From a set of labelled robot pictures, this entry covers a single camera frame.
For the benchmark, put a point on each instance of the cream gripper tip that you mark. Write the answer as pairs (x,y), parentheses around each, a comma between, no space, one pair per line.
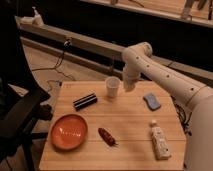
(129,85)

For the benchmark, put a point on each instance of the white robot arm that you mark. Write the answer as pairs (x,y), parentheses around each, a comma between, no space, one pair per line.
(196,96)

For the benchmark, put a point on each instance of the white plastic cup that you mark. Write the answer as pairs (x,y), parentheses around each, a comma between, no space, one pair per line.
(112,86)

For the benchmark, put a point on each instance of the blue sponge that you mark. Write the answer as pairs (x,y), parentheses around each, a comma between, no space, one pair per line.
(151,101)

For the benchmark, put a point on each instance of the orange plate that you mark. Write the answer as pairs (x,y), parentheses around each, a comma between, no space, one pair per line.
(69,132)

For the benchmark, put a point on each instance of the black chair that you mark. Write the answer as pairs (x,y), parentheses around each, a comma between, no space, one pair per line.
(20,95)

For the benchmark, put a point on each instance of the white dispenser bottle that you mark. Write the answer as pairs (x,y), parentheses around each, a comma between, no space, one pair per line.
(37,17)

